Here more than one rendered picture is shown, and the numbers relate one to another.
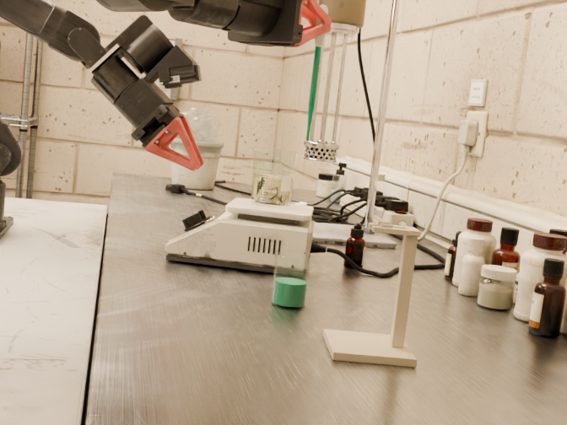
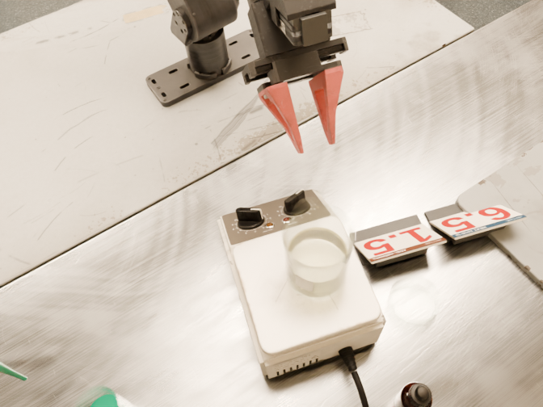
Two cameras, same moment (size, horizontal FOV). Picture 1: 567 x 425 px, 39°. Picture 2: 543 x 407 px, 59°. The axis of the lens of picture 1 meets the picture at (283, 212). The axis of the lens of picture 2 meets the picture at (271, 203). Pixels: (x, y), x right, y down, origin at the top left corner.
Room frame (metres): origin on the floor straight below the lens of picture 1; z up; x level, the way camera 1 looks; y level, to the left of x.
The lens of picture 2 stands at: (1.08, -0.15, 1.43)
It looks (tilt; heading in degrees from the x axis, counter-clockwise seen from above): 58 degrees down; 74
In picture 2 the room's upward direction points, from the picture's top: 6 degrees counter-clockwise
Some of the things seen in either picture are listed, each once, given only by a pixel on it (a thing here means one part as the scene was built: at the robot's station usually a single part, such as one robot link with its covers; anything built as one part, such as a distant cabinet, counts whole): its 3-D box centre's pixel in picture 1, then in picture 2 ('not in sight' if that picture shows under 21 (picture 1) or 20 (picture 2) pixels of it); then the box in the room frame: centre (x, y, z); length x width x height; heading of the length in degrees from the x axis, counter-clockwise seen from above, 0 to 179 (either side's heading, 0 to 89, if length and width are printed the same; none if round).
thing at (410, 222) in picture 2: not in sight; (395, 237); (1.29, 0.05, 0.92); 0.09 x 0.06 x 0.04; 175
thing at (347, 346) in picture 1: (375, 287); not in sight; (0.77, -0.10, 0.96); 0.08 x 0.08 x 0.13; 4
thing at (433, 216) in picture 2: not in sight; (473, 215); (1.39, 0.04, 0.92); 0.09 x 0.06 x 0.04; 175
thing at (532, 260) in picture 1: (543, 277); not in sight; (0.99, -0.33, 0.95); 0.06 x 0.06 x 0.11
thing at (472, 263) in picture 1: (472, 266); not in sight; (1.10, -0.27, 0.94); 0.03 x 0.03 x 0.08
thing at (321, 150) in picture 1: (327, 94); not in sight; (1.52, -0.06, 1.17); 0.07 x 0.07 x 0.25
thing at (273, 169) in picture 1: (271, 178); (316, 252); (1.17, 0.02, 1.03); 0.07 x 0.06 x 0.08; 85
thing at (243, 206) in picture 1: (271, 208); (303, 280); (1.15, 0.02, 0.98); 0.12 x 0.12 x 0.01; 87
